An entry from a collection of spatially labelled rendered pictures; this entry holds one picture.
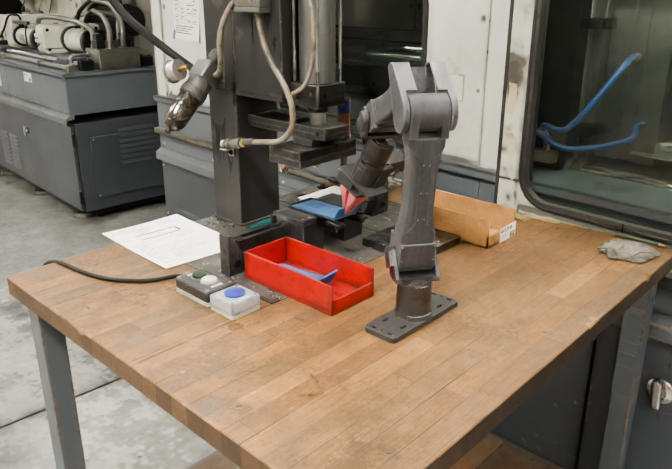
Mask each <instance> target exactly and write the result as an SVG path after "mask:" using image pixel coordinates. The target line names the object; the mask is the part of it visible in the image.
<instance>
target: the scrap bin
mask: <svg viewBox="0 0 672 469"><path fill-rule="evenodd" d="M244 263H245V278H247V279H249V280H252V281H254V282H256V283H258V284H260V285H263V286H265V287H267V288H269V289H272V290H274V291H276V292H278V293H280V294H283V295H285V296H287V297H289V298H292V299H294V300H296V301H298V302H300V303H303V304H305V305H307V306H309V307H312V308H314V309H316V310H318V311H320V312H323V313H325V314H327V315H329V316H334V315H336V314H338V313H340V312H342V311H344V310H346V309H348V308H350V307H352V306H354V305H356V304H358V303H360V302H362V301H364V300H366V299H368V298H370V297H372V296H374V268H373V267H370V266H367V265H365V264H362V263H359V262H356V261H354V260H351V259H348V258H345V257H343V256H340V255H337V254H334V253H332V252H329V251H326V250H323V249H321V248H318V247H315V246H312V245H310V244H307V243H304V242H301V241H299V240H296V239H293V238H290V237H287V236H286V237H283V238H280V239H277V240H275V241H272V242H269V243H266V244H263V245H261V246H258V247H255V248H252V249H249V250H246V251H244ZM279 264H286V265H290V266H293V267H296V268H299V269H302V270H306V271H309V272H312V273H315V274H318V275H322V276H325V275H327V274H329V273H331V272H333V271H335V270H336V269H337V270H338V271H337V273H336V275H335V276H334V278H333V281H332V282H331V283H329V284H325V283H323V282H321V281H318V280H316V279H313V278H311V277H308V276H306V275H303V274H301V273H299V272H296V271H294V270H291V269H289V268H286V267H284V266H281V265H279Z"/></svg>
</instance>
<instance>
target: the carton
mask: <svg viewBox="0 0 672 469"><path fill-rule="evenodd" d="M515 212H516V208H512V207H507V206H503V205H499V204H495V203H491V202H487V201H483V200H478V199H474V198H470V197H466V196H462V195H458V194H454V193H449V192H445V191H441V190H437V189H436V191H435V200H434V212H433V219H434V228H435V229H439V230H442V231H446V232H449V233H453V234H456V235H460V236H461V240H460V241H462V242H465V243H469V244H472V245H475V246H479V247H482V248H486V249H488V248H490V247H492V246H494V245H496V244H498V243H501V242H502V241H504V240H506V239H508V238H510V237H512V236H514V235H515V230H516V221H515Z"/></svg>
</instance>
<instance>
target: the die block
mask: <svg viewBox="0 0 672 469"><path fill-rule="evenodd" d="M277 221H284V222H287V223H288V229H289V233H288V236H287V237H290V238H293V239H296V240H299V241H301V242H304V243H307V244H310V245H312V246H315V247H318V248H321V249H323V234H325V235H328V236H331V237H334V238H337V239H340V240H343V241H345V240H348V239H351V238H353V237H356V236H358V235H361V234H362V222H358V221H353V220H349V219H346V218H341V219H338V220H337V221H340V222H343V223H344V224H345V227H344V228H341V229H339V230H338V232H337V233H335V232H333V231H331V230H329V229H327V228H324V227H321V226H318V225H317V221H316V222H313V223H310V224H307V225H304V226H302V225H299V224H296V223H293V222H290V221H287V220H284V219H281V218H278V217H277Z"/></svg>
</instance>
